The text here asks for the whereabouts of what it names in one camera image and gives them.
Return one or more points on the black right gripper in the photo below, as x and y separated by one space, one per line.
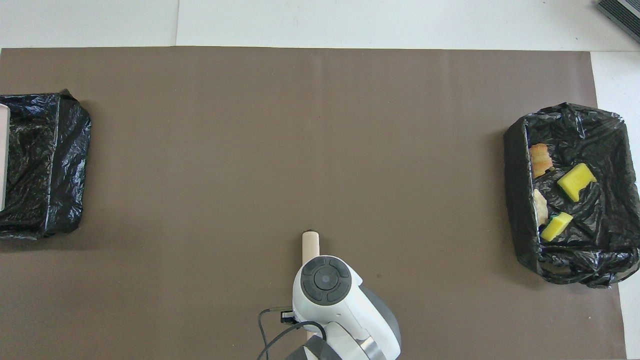
287 316

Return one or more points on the beige black-bristle hand brush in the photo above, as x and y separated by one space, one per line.
310 247

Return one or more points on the pale whitish bread chunk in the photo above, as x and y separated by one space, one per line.
540 206

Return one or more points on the yellow green-backed sponge piece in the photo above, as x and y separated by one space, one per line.
556 226

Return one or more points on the striped croissant piece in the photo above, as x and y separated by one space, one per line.
541 160

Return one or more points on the notched yellow sponge piece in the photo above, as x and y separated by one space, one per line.
576 181

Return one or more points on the pale pink plastic dustpan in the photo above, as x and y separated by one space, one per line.
4 160

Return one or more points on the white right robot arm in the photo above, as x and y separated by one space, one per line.
345 310

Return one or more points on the black bag lined bin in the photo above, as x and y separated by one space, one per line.
515 165
45 165

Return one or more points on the brown table mat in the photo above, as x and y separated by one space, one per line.
250 150

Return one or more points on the dark ribbed device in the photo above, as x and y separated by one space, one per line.
622 12

